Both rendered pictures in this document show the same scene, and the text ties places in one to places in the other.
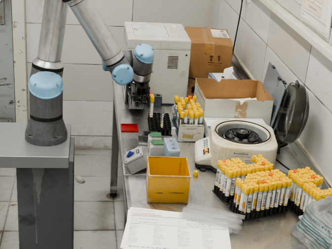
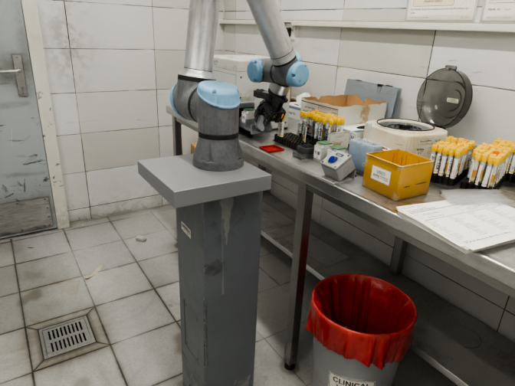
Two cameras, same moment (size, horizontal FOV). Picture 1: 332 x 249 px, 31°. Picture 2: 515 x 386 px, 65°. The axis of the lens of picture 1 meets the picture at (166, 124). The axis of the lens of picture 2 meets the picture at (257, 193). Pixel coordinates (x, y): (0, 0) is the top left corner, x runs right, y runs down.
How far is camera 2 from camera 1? 1.30 m
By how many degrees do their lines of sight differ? 23
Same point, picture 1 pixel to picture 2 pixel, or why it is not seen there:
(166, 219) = (444, 208)
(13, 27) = (38, 99)
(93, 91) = (127, 155)
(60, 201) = (248, 236)
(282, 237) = not seen: outside the picture
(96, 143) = (135, 205)
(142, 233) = (453, 227)
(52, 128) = (235, 147)
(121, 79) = (300, 78)
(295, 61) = (401, 62)
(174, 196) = (418, 188)
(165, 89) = not seen: hidden behind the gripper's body
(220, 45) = not seen: hidden behind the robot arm
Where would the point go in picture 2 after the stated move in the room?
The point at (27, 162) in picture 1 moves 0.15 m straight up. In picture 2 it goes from (228, 190) to (229, 133)
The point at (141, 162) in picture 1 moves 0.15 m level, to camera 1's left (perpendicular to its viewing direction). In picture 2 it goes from (349, 165) to (305, 170)
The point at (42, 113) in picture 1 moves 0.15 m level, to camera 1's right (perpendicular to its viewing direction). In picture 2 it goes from (224, 128) to (273, 125)
